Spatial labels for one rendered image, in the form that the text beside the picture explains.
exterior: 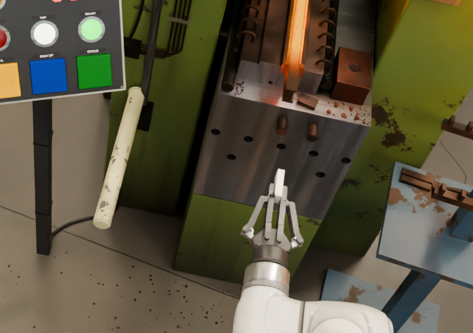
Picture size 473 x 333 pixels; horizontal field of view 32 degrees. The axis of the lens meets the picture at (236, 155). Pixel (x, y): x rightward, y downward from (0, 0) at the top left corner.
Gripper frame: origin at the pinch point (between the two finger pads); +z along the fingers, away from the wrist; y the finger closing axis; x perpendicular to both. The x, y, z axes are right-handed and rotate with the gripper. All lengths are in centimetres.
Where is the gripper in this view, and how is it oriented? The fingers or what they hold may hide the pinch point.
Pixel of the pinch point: (278, 186)
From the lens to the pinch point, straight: 173.6
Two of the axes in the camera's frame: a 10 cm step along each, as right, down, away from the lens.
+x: 1.8, -5.8, -8.0
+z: 1.3, -7.9, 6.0
